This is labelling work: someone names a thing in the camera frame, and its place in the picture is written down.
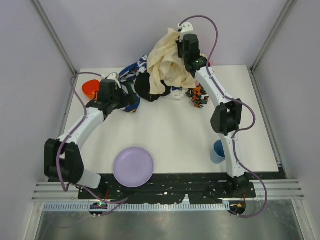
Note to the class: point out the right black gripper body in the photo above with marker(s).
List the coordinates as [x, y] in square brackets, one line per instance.
[180, 50]

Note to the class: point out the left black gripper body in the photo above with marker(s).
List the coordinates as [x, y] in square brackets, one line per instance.
[131, 96]

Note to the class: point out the cream cloth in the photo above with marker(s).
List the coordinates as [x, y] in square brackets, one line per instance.
[166, 68]

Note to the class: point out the black cloth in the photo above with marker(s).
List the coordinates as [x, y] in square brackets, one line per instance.
[142, 88]

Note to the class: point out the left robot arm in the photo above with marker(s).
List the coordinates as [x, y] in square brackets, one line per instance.
[62, 156]

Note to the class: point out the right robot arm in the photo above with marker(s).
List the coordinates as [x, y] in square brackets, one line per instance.
[227, 114]

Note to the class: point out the blue white patterned cloth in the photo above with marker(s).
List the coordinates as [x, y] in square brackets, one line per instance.
[129, 74]

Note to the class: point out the pink cloth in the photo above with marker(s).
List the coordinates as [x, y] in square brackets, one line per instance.
[211, 63]

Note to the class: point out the orange camouflage cloth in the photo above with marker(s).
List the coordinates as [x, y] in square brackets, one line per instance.
[198, 96]

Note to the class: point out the orange bowl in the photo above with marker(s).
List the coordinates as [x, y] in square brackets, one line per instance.
[91, 88]

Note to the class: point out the purple plate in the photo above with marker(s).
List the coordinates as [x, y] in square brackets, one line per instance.
[133, 167]

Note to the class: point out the blue cup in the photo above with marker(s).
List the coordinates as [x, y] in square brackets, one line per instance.
[217, 154]

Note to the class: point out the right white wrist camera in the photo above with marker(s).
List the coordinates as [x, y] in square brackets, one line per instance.
[185, 28]

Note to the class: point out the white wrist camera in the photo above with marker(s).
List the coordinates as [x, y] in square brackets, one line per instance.
[185, 28]
[112, 76]

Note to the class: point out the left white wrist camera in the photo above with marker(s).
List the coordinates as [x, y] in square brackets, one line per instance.
[112, 76]

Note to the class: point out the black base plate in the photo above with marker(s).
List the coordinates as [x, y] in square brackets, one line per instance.
[169, 189]

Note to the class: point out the white slotted cable duct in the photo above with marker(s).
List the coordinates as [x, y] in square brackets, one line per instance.
[91, 206]

